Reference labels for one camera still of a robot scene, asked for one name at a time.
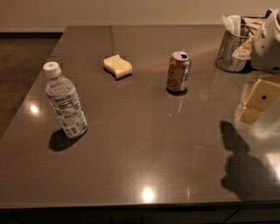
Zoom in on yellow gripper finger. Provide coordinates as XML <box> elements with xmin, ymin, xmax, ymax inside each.
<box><xmin>235</xmin><ymin>74</ymin><xmax>280</xmax><ymax>124</ymax></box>

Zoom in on metal mesh cup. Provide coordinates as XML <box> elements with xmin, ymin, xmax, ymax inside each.
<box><xmin>215</xmin><ymin>31</ymin><xmax>252</xmax><ymax>74</ymax></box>

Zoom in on yellow sponge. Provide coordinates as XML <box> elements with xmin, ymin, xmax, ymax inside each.
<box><xmin>103</xmin><ymin>54</ymin><xmax>132</xmax><ymax>80</ymax></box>

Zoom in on white crumpled napkin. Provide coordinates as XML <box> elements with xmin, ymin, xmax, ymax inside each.
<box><xmin>222</xmin><ymin>15</ymin><xmax>241</xmax><ymax>36</ymax></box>

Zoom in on orange soda can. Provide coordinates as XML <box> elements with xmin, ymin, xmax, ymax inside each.
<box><xmin>166</xmin><ymin>51</ymin><xmax>191</xmax><ymax>94</ymax></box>

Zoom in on wooden tray with items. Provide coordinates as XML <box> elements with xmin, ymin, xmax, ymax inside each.
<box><xmin>241</xmin><ymin>17</ymin><xmax>266</xmax><ymax>37</ymax></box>

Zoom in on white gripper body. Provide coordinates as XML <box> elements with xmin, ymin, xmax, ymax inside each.
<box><xmin>251</xmin><ymin>10</ymin><xmax>280</xmax><ymax>73</ymax></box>

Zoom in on clear plastic water bottle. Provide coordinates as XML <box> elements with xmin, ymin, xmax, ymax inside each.
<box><xmin>43</xmin><ymin>61</ymin><xmax>88</xmax><ymax>138</ymax></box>

